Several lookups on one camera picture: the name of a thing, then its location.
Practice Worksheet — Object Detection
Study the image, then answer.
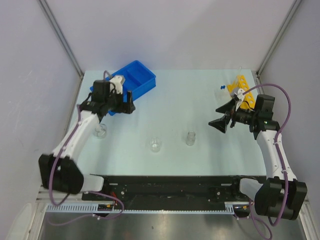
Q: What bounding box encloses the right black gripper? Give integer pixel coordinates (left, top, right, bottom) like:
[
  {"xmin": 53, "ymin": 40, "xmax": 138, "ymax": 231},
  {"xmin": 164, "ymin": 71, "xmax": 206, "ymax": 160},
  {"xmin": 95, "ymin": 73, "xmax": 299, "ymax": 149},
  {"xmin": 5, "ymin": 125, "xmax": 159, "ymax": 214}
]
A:
[{"xmin": 208, "ymin": 98, "xmax": 258, "ymax": 133}]

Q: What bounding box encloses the clear plastic well plate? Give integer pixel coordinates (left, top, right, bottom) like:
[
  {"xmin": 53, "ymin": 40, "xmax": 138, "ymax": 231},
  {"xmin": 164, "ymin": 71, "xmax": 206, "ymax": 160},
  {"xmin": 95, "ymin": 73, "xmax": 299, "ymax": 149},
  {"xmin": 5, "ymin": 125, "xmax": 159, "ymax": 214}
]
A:
[{"xmin": 214, "ymin": 88, "xmax": 231, "ymax": 106}]

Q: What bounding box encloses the blue divided plastic bin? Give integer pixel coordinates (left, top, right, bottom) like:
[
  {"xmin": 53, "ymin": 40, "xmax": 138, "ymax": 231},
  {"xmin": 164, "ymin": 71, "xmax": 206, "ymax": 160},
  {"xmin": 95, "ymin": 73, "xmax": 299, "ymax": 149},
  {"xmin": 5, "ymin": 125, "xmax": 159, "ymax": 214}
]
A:
[{"xmin": 83, "ymin": 60, "xmax": 156, "ymax": 118}]

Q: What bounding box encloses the stoppered round glass flask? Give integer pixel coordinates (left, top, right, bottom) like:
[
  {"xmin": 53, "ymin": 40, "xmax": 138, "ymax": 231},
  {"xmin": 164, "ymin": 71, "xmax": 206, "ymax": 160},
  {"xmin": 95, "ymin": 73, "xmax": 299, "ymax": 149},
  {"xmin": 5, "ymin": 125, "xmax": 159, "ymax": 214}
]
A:
[{"xmin": 92, "ymin": 123, "xmax": 108, "ymax": 139}]

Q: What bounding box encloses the clear glass flask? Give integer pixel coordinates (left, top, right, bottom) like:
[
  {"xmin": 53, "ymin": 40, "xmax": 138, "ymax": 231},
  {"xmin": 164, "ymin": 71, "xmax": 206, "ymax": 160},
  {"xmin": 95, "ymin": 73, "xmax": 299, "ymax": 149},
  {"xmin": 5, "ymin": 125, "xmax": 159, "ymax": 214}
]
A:
[{"xmin": 148, "ymin": 131, "xmax": 163, "ymax": 153}]

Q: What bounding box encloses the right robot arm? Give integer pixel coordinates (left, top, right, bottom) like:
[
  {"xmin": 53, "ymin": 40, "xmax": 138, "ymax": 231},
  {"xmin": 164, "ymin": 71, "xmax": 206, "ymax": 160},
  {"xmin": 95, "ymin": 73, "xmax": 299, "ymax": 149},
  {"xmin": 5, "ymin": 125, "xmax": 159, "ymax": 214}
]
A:
[{"xmin": 208, "ymin": 94, "xmax": 308, "ymax": 220}]

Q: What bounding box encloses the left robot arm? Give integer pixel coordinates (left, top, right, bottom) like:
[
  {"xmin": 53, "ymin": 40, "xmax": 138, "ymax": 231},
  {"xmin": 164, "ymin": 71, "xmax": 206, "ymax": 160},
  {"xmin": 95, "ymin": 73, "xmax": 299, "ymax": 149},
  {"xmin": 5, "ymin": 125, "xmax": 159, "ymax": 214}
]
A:
[{"xmin": 38, "ymin": 75, "xmax": 135, "ymax": 200}]

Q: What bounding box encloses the yellow test tube rack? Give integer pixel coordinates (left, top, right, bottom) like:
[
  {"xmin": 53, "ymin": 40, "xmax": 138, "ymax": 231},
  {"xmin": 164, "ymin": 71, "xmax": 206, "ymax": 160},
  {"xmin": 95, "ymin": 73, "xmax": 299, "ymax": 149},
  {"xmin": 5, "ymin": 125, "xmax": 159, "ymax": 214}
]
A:
[{"xmin": 226, "ymin": 75, "xmax": 256, "ymax": 110}]

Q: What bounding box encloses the clear glass bottle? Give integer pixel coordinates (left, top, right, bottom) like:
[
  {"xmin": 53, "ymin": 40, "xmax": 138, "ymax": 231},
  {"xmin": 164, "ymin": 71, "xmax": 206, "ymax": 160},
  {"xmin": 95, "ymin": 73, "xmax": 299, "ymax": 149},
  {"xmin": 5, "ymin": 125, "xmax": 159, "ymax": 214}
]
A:
[{"xmin": 185, "ymin": 131, "xmax": 196, "ymax": 146}]

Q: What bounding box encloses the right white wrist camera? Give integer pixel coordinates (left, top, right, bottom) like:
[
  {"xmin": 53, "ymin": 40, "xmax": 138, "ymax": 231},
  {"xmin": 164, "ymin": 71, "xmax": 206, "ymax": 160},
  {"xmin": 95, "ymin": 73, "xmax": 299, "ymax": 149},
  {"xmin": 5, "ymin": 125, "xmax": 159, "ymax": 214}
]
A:
[{"xmin": 230, "ymin": 87, "xmax": 245, "ymax": 111}]

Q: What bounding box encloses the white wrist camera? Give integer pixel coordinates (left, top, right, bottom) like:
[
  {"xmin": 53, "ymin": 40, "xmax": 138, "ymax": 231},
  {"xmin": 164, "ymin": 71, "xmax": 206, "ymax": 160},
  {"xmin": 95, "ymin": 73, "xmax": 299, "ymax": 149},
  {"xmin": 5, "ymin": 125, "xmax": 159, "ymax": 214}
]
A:
[
  {"xmin": 230, "ymin": 87, "xmax": 245, "ymax": 111},
  {"xmin": 109, "ymin": 75, "xmax": 125, "ymax": 94}
]

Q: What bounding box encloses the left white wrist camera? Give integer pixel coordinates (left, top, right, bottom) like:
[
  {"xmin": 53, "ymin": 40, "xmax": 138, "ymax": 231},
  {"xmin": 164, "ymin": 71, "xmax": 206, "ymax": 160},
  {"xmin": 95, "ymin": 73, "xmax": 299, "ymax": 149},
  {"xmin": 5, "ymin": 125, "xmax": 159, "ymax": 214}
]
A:
[{"xmin": 109, "ymin": 75, "xmax": 125, "ymax": 94}]

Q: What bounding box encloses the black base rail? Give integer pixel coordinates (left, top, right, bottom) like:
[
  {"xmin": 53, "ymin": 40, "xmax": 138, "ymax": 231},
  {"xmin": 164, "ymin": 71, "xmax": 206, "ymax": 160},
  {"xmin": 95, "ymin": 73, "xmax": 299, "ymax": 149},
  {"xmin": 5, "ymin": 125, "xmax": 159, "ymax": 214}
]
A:
[{"xmin": 51, "ymin": 174, "xmax": 273, "ymax": 213}]

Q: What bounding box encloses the aluminium frame rail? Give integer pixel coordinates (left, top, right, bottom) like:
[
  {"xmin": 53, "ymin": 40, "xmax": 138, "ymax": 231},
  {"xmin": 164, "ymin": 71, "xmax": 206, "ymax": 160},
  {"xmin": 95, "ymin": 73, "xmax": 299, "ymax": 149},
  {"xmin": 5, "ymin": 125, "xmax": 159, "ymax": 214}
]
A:
[{"xmin": 35, "ymin": 184, "xmax": 89, "ymax": 203}]

